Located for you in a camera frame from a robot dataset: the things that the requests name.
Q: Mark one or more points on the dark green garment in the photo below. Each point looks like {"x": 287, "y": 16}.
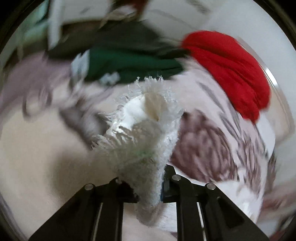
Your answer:
{"x": 119, "y": 53}

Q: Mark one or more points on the white fuzzy knit jacket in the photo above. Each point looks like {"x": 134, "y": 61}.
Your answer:
{"x": 142, "y": 135}

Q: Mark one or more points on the red quilt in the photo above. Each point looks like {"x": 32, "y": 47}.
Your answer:
{"x": 236, "y": 71}

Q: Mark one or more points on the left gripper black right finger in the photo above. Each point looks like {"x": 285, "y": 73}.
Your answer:
{"x": 205, "y": 212}

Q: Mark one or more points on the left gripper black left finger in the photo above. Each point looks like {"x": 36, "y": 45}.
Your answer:
{"x": 93, "y": 213}

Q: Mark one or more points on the floral purple bed blanket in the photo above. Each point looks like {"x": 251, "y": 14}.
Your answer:
{"x": 47, "y": 128}

